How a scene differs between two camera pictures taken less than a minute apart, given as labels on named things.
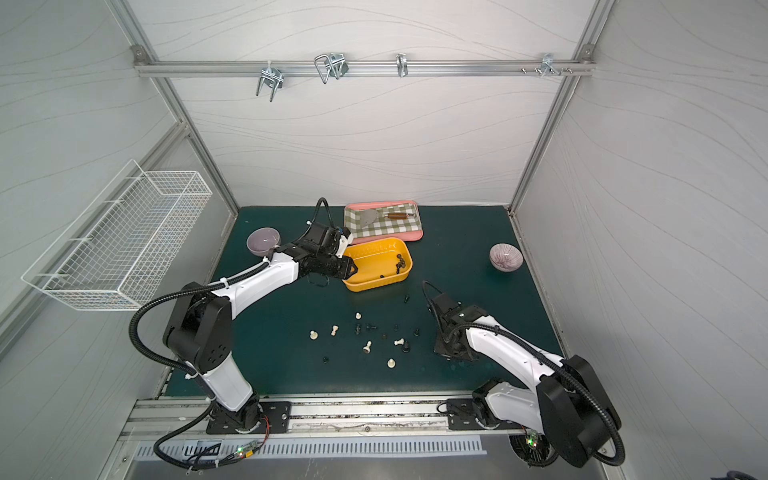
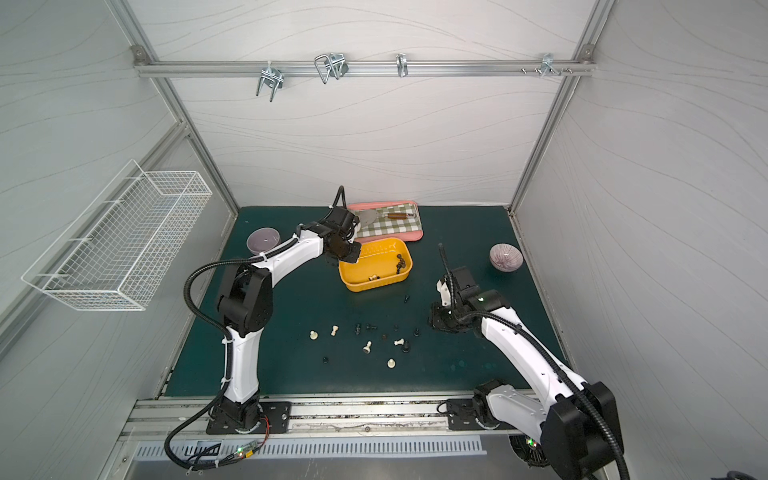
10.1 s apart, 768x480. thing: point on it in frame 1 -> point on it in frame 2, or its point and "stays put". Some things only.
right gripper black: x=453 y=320 -> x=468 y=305
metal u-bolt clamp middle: x=334 y=63 stays put
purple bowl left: x=261 y=241 stays put
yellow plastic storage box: x=379 y=262 stays put
